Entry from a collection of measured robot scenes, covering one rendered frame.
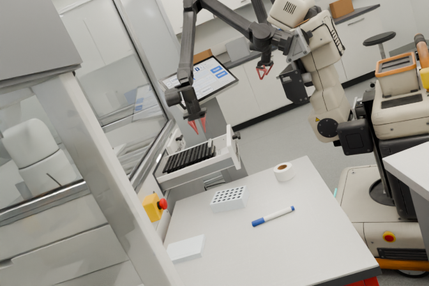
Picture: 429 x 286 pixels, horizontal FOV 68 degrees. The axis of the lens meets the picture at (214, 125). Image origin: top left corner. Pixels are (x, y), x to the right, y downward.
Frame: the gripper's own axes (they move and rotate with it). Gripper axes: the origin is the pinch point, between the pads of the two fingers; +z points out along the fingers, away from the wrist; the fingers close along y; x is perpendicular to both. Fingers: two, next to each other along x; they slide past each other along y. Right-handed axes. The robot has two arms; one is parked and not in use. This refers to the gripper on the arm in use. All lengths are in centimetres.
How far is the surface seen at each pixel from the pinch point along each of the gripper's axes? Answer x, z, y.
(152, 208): 37.2, 10.6, 18.4
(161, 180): 13.1, 11.9, 20.0
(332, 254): 67, 19, -30
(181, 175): 13.6, 11.9, 11.3
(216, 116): -100, 20, 0
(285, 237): 56, 20, -21
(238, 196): 31.8, 17.3, -10.0
